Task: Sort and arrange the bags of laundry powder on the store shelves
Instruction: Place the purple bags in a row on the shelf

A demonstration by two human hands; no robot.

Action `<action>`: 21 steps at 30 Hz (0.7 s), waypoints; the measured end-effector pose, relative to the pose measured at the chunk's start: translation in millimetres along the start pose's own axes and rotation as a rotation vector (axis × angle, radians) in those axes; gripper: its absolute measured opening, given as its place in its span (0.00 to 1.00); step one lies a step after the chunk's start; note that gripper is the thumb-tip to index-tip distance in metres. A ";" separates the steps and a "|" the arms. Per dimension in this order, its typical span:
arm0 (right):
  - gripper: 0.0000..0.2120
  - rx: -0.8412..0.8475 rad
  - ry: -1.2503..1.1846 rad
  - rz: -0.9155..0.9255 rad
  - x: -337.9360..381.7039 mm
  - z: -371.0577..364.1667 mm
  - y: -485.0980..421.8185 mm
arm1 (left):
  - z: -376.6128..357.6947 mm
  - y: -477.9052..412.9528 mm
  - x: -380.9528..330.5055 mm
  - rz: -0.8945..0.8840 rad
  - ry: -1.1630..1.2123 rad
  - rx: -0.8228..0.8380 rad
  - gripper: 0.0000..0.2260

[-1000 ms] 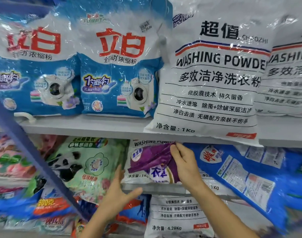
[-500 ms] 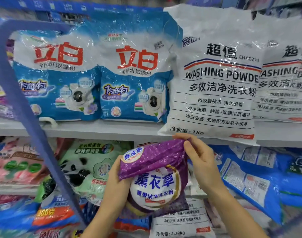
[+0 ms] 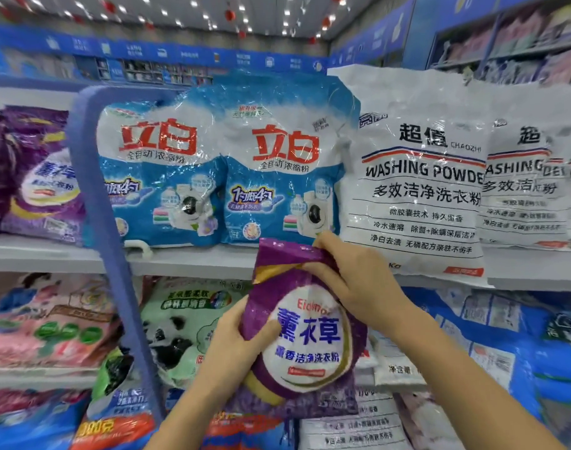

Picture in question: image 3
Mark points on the person's left hand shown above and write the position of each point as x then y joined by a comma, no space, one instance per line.
234,356

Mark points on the blue wall shelving unit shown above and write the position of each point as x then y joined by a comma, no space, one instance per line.
454,14

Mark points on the rows of round ceiling lights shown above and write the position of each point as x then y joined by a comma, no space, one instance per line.
163,11

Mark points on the wall shelf of detergent bottles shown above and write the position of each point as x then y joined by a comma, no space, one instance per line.
529,42

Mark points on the person's right forearm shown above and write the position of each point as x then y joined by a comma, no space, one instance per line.
473,384

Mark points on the blue wall sign band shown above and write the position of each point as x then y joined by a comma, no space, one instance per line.
173,53

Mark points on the blue pillar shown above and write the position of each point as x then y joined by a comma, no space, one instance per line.
417,28

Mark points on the person's right hand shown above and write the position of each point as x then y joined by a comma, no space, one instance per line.
370,286

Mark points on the rows of small red lanterns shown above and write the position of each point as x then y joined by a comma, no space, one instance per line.
230,15

